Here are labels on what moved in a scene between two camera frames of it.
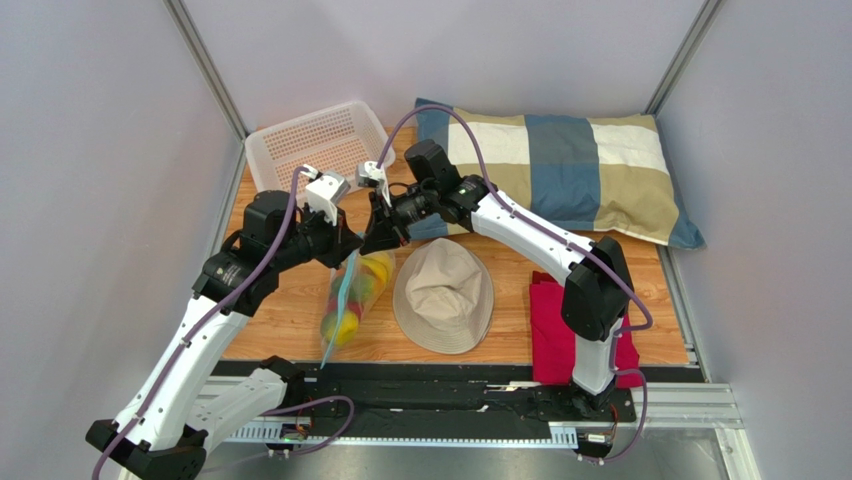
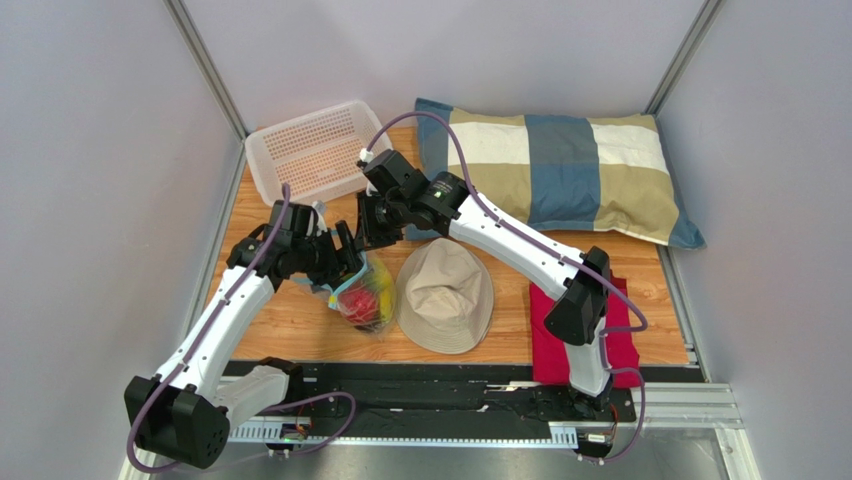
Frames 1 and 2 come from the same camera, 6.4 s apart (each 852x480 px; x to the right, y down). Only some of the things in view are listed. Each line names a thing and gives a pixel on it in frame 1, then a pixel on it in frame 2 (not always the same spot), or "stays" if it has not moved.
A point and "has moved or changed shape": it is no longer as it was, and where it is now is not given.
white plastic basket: x=340 y=138 stays
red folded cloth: x=553 y=342 stays
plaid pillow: x=601 y=172 stays
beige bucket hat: x=444 y=297 stays
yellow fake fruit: x=347 y=330 → x=383 y=279
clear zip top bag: x=354 y=289 has moved or changed shape
